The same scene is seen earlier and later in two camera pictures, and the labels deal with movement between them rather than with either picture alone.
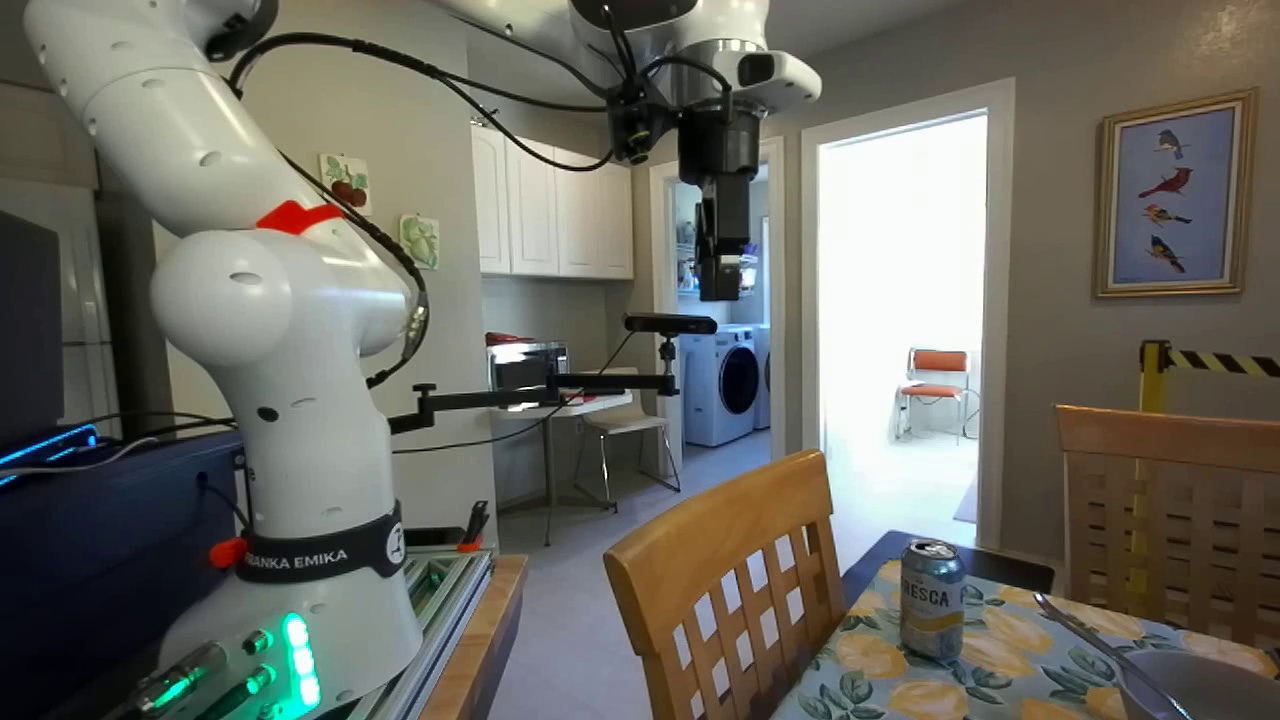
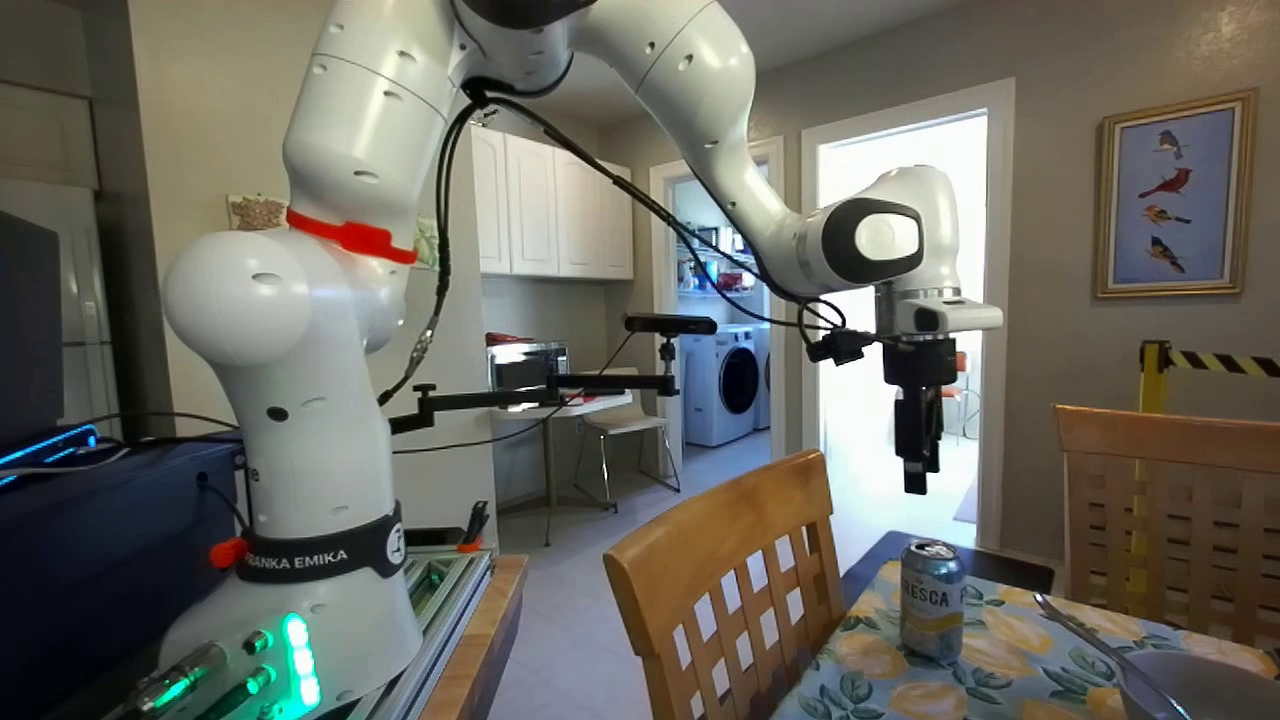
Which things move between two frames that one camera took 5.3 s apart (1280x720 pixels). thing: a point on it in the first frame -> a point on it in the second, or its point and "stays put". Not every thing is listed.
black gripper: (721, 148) -> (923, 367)
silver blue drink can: (935, 600) stays put
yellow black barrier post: (1154, 370) stays put
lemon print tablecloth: (1028, 654) stays put
